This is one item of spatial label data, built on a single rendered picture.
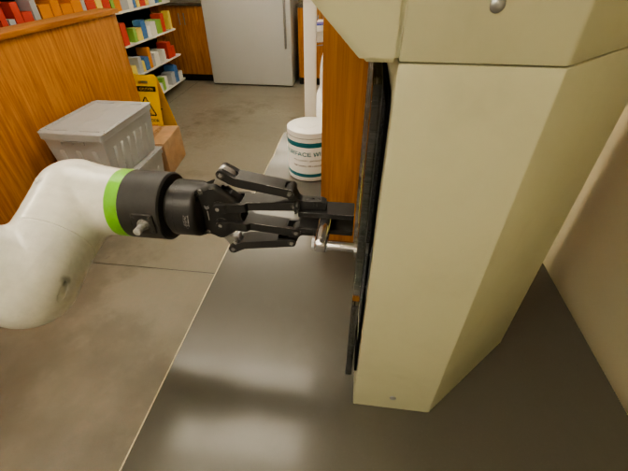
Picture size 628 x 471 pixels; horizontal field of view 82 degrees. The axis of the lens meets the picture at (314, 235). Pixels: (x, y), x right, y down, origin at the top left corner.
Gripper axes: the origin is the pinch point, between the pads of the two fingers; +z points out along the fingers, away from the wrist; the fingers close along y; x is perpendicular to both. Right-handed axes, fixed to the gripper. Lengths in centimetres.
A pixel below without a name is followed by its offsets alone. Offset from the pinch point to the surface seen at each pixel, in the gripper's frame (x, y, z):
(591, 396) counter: -4.9, -26.0, 41.5
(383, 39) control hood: -11.0, 22.4, 4.4
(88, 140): 141, -57, -151
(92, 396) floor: 27, -120, -99
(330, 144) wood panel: 26.1, -1.3, -1.9
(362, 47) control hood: -11.0, 22.0, 3.0
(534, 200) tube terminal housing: -7.5, 8.9, 19.9
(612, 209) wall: 21, -8, 49
